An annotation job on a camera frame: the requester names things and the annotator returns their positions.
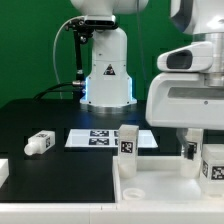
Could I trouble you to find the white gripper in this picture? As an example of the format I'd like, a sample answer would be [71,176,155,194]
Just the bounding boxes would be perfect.
[146,41,224,160]

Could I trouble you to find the white square tabletop tray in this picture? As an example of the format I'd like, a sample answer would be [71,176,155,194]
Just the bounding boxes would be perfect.
[113,156,224,203]

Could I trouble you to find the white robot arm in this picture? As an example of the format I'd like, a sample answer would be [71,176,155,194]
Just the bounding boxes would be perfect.
[69,0,224,159]

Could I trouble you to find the white front barrier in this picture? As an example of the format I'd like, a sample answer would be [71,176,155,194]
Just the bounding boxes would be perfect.
[0,201,224,224]

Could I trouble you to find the white marker sheet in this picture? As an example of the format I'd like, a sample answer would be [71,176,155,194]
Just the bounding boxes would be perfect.
[65,129,158,148]

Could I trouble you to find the white left barrier block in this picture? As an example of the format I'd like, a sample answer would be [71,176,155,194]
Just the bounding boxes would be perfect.
[0,159,9,188]

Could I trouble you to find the black cables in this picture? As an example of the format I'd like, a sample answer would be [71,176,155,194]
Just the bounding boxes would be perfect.
[32,79,86,101]

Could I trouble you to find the grey cable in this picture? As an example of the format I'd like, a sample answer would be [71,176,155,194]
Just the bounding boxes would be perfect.
[52,15,84,100]

